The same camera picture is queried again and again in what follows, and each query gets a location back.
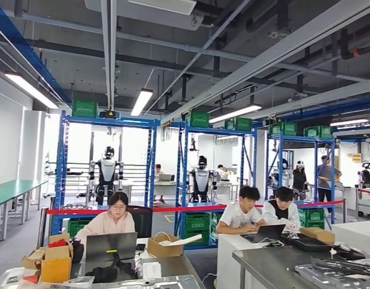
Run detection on blue metal shelf rack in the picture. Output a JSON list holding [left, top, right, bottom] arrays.
[[264, 132, 336, 225], [50, 111, 159, 237], [174, 121, 258, 251]]

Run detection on steel workbench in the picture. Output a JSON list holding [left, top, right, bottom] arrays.
[[233, 245, 370, 289]]

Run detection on long green-topped workbench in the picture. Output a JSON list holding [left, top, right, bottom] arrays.
[[0, 179, 48, 246]]

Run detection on silver black humanoid robot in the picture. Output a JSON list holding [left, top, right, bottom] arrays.
[[88, 146, 125, 206], [188, 155, 219, 204], [357, 160, 370, 188], [268, 158, 294, 190]]

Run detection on grey desk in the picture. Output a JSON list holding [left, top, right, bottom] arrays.
[[154, 181, 177, 198]]

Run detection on red barrier belt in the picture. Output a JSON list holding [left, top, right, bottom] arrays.
[[46, 199, 344, 216]]

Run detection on ceiling light strip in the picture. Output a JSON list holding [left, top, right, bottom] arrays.
[[208, 104, 262, 125], [131, 88, 154, 117], [329, 119, 369, 128], [4, 72, 59, 110]]

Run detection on white paper sheet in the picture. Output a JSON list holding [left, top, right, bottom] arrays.
[[159, 234, 203, 247]]

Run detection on black office chair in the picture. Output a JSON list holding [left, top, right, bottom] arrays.
[[128, 205, 153, 239]]

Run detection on brown cardboard box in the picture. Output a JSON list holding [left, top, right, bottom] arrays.
[[147, 232, 184, 259], [299, 227, 335, 245]]

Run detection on steel table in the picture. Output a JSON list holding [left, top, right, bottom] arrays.
[[0, 255, 205, 289]]

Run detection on white desk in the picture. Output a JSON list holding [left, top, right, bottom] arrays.
[[217, 233, 294, 289]]

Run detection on black laptop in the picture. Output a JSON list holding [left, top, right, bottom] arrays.
[[240, 224, 286, 244]]

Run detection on grey metal parts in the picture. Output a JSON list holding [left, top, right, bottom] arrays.
[[60, 203, 89, 211], [295, 257, 370, 289]]

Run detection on black tray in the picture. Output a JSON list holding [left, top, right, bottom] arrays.
[[279, 233, 335, 253]]

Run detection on yellow open cardboard box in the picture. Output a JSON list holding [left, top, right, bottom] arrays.
[[21, 233, 74, 284]]

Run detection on white roller blind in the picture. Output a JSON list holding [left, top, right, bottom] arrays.
[[0, 90, 25, 187]]

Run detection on blue ceiling beam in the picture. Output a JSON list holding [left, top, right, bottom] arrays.
[[0, 0, 72, 105]]

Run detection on white table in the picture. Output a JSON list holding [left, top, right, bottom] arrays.
[[332, 220, 370, 260]]

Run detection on looped festoon cables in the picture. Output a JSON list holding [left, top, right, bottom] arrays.
[[160, 125, 174, 142]]

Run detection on silver ceiling rail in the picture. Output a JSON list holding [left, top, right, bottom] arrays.
[[100, 0, 118, 110]]

